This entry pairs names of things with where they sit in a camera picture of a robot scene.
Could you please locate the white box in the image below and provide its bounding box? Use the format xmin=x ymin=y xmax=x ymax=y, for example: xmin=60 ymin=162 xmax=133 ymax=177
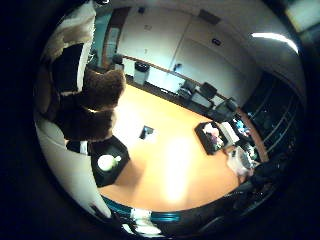
xmin=220 ymin=121 xmax=240 ymax=144

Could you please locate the black square container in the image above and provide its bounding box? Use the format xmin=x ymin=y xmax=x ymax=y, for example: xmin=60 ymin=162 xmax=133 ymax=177
xmin=89 ymin=135 xmax=131 ymax=188

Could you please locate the white bin with black lid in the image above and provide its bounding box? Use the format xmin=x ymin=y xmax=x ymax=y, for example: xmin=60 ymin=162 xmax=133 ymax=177
xmin=132 ymin=61 xmax=151 ymax=87

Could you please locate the black tray with toys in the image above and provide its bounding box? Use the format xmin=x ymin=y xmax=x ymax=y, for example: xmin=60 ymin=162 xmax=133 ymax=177
xmin=194 ymin=121 xmax=230 ymax=156

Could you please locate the dark brown plush toy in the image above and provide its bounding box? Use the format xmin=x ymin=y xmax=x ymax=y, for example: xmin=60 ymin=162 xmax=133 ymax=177
xmin=49 ymin=68 xmax=128 ymax=142

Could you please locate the small black device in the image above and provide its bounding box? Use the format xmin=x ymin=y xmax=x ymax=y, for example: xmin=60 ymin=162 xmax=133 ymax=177
xmin=138 ymin=125 xmax=157 ymax=141

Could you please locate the ceiling light strip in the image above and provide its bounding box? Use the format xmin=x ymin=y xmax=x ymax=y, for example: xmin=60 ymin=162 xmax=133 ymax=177
xmin=250 ymin=31 xmax=300 ymax=55

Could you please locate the blue metal table frame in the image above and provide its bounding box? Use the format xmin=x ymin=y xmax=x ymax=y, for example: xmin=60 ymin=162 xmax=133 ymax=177
xmin=101 ymin=196 xmax=183 ymax=224

